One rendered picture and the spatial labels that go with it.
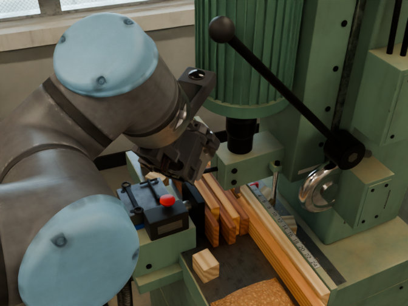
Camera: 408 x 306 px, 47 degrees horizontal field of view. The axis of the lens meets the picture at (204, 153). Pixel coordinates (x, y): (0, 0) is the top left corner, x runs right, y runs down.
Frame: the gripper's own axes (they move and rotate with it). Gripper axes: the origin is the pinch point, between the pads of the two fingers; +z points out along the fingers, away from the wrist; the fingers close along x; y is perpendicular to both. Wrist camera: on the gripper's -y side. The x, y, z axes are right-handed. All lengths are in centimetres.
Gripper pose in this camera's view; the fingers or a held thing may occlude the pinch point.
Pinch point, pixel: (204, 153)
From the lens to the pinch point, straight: 77.4
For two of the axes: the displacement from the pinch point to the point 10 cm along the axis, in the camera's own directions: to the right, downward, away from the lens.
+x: 9.0, 2.7, -3.4
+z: 2.5, 3.2, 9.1
